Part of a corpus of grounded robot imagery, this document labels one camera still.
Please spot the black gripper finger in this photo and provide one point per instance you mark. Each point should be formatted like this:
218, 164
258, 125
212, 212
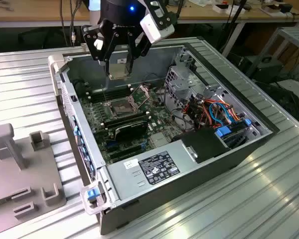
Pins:
137, 47
89, 39

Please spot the silver CPU plate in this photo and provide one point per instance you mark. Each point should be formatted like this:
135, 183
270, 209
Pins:
118, 71

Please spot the thin metal locking lever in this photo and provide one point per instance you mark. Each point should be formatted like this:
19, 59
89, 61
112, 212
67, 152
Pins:
105, 94

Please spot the black RAM slot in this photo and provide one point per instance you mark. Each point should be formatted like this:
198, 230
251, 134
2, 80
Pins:
127, 123
109, 89
124, 118
112, 94

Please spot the black expansion slot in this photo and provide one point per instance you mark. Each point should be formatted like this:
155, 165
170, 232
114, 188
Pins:
125, 148
128, 155

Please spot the silver drive cage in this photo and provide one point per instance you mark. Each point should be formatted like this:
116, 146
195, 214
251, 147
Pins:
179, 79

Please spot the wooden desk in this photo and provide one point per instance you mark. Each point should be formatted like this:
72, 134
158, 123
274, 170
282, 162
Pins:
35, 12

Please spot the green motherboard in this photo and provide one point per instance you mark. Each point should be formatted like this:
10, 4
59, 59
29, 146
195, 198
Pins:
154, 117

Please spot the black graphics card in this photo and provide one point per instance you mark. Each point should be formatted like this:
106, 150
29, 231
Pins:
130, 130

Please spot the white box on desk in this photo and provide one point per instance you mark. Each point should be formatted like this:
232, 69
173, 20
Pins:
221, 9

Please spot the silver chipset heatsink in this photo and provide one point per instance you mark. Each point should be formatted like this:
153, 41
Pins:
160, 140

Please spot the black plastic shroud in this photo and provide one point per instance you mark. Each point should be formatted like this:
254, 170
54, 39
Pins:
201, 145

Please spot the hard disk in blue carrier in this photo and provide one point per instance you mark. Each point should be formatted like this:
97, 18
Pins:
226, 132

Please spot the silver power supply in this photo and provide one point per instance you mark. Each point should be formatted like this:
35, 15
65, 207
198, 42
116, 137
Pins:
129, 181

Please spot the brown cardboard box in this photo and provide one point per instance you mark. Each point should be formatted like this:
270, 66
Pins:
271, 11

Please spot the grey open PC case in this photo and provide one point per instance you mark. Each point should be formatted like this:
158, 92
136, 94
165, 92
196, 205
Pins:
189, 189

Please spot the grey parts rack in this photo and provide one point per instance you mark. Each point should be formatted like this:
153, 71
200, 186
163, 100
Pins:
17, 174

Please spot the clear case latch blue tab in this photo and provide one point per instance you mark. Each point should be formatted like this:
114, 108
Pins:
91, 194

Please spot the metal slat side table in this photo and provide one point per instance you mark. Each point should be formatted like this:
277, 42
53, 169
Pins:
296, 32

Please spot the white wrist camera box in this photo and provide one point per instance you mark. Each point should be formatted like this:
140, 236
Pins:
154, 30

